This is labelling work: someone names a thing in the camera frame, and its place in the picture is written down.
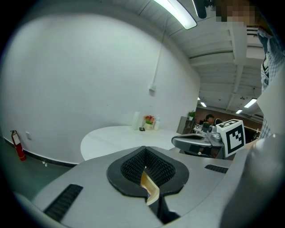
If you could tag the grey shelf unit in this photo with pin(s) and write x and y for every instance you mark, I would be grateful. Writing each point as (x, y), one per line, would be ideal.
(183, 125)

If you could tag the long ceiling lamp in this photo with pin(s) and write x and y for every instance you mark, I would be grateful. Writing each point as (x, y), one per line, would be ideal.
(180, 13)

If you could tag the person's right forearm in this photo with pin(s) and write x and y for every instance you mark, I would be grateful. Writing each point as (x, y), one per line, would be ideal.
(250, 144)

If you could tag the black head-mounted camera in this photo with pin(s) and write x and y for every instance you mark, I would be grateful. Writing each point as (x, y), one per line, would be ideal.
(202, 9)

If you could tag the small ceiling light panel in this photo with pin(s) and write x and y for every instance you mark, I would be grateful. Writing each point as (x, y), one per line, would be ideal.
(203, 104)
(238, 111)
(250, 103)

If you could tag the white wall conduit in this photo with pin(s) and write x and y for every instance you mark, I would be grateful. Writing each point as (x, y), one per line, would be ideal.
(159, 55)

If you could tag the ceiling air vent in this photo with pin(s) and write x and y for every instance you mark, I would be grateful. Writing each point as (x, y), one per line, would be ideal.
(252, 31)

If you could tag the white wall outlet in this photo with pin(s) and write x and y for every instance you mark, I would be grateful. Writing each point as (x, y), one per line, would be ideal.
(28, 135)

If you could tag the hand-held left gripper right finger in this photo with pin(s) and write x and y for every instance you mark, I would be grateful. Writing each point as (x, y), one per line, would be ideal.
(196, 178)

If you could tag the small black item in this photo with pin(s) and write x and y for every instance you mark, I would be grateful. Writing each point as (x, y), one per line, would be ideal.
(141, 129)

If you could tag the person's head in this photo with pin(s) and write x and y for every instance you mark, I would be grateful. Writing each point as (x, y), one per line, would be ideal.
(238, 13)

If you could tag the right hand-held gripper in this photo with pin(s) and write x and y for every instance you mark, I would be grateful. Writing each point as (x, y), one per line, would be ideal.
(233, 138)

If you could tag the tall white container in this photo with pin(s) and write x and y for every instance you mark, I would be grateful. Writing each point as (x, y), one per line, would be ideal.
(136, 121)

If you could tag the cluttered white workbench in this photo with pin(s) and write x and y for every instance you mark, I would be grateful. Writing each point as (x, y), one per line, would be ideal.
(200, 129)

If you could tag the person's plaid shirt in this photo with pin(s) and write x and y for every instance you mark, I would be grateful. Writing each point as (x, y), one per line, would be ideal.
(272, 66)

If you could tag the white junction box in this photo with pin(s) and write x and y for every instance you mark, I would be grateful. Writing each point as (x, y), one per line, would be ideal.
(152, 89)

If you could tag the wooden drawer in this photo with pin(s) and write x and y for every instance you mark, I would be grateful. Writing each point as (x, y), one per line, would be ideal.
(151, 191)

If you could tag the green potted plant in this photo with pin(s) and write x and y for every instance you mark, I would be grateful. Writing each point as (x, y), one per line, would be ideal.
(192, 114)

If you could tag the potted flower bouquet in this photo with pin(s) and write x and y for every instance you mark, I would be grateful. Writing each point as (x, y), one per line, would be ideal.
(149, 122)

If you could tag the white paper scraps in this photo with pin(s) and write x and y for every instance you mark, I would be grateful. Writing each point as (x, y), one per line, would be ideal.
(45, 164)

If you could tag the white curved desk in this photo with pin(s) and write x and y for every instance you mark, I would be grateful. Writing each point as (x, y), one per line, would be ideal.
(115, 140)

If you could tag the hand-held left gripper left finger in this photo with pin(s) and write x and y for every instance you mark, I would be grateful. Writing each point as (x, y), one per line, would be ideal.
(93, 189)

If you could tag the white pump bottle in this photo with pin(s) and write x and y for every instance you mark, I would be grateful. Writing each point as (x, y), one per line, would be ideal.
(157, 123)

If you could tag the red fire extinguisher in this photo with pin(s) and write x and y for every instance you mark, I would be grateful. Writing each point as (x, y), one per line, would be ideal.
(19, 147)

